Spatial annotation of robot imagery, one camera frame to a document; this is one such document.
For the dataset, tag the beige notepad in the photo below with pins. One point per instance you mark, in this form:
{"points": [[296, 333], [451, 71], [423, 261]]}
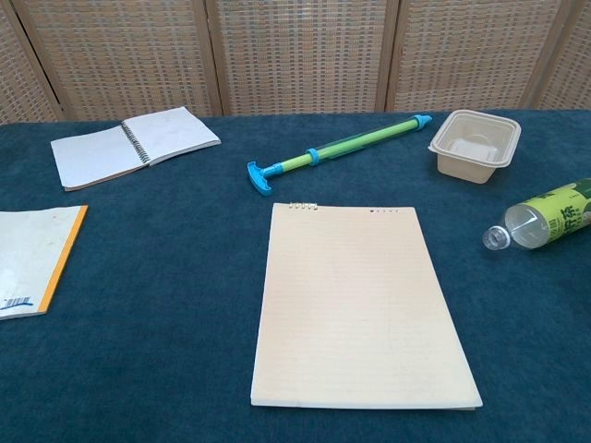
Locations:
{"points": [[351, 314]]}

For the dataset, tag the clear bottle with green label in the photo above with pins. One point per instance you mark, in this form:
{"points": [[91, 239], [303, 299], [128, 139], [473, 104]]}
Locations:
{"points": [[554, 217]]}

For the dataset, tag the open white spiral notebook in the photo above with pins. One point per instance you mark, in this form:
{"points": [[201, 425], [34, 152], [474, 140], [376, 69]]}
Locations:
{"points": [[97, 157]]}

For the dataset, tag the orange spine notepad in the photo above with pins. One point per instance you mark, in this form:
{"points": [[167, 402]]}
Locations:
{"points": [[27, 258]]}

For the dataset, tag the green and blue toy pump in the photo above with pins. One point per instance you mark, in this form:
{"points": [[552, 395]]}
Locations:
{"points": [[369, 139]]}

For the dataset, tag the dark blue table cloth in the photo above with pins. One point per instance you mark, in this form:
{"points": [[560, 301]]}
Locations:
{"points": [[175, 286]]}

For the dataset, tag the woven bamboo screen panel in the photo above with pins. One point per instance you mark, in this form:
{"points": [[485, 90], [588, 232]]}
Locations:
{"points": [[124, 60], [300, 55], [20, 83], [577, 69], [471, 51]]}

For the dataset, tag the beige plastic food container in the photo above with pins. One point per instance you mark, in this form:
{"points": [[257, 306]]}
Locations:
{"points": [[466, 166]]}

